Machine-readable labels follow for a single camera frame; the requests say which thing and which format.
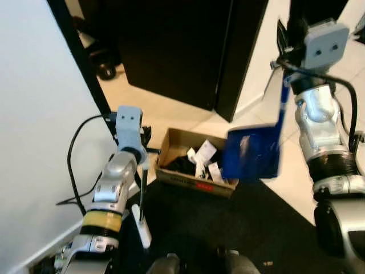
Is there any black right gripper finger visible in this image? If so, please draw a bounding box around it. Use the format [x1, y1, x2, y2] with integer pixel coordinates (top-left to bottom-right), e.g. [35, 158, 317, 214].
[277, 20, 289, 57]

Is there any white hand brush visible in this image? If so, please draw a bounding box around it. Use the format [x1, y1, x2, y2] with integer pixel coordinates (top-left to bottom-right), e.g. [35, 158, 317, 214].
[131, 153, 153, 250]

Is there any blue plastic dustpan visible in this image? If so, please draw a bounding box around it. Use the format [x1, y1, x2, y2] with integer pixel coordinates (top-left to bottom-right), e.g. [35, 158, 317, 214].
[221, 67, 289, 181]

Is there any black clothing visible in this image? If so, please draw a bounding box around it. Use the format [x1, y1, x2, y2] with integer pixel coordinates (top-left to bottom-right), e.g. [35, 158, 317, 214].
[165, 154, 226, 181]

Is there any brown cardboard box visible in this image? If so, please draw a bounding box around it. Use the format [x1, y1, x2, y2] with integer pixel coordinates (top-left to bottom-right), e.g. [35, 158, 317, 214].
[154, 127, 240, 198]

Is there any wide black door jamb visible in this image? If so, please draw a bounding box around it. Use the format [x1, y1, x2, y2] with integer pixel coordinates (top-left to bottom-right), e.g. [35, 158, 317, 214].
[214, 0, 269, 122]

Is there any large white paper tag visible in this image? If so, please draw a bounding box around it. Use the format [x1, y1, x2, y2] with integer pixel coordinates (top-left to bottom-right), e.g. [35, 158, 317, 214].
[196, 140, 218, 164]

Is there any white printed paper tag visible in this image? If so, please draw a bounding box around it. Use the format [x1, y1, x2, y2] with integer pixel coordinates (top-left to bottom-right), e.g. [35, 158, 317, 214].
[208, 164, 224, 184]

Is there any black wheeled cart base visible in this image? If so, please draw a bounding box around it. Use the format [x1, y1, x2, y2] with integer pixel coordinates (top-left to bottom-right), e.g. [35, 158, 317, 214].
[71, 14, 121, 81]

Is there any black door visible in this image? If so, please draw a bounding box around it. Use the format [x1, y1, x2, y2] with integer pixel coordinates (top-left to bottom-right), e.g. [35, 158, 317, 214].
[117, 0, 234, 112]

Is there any grey left robot leg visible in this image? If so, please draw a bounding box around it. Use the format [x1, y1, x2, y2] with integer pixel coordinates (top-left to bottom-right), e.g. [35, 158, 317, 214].
[147, 254, 182, 274]

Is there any grey robot leg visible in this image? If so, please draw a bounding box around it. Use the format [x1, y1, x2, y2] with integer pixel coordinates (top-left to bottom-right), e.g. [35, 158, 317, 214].
[220, 248, 263, 274]
[147, 254, 182, 274]

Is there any grey right robot leg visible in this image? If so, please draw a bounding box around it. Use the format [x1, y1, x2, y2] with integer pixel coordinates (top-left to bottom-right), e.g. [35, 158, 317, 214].
[220, 248, 263, 274]

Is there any light blue left wrist camera mount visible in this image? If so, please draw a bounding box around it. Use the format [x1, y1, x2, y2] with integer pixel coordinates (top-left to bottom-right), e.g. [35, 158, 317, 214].
[116, 106, 144, 150]

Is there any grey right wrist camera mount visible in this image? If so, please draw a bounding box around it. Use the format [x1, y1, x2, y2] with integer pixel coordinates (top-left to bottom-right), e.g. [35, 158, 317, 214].
[304, 21, 350, 71]

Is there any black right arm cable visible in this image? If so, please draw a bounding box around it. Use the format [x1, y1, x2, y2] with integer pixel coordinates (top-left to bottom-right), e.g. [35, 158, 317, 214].
[275, 57, 365, 172]

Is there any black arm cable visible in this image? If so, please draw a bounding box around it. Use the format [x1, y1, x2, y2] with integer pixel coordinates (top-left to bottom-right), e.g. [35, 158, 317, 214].
[56, 113, 119, 206]
[275, 57, 365, 172]

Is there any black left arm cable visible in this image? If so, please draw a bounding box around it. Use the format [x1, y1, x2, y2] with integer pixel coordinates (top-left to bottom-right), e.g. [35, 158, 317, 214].
[56, 113, 119, 206]

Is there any black wall panel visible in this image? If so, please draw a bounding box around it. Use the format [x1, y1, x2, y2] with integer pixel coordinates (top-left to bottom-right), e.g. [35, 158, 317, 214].
[288, 0, 350, 26]

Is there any thin black door frame post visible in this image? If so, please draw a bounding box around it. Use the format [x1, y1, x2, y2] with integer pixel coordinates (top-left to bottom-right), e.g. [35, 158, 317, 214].
[47, 0, 117, 135]

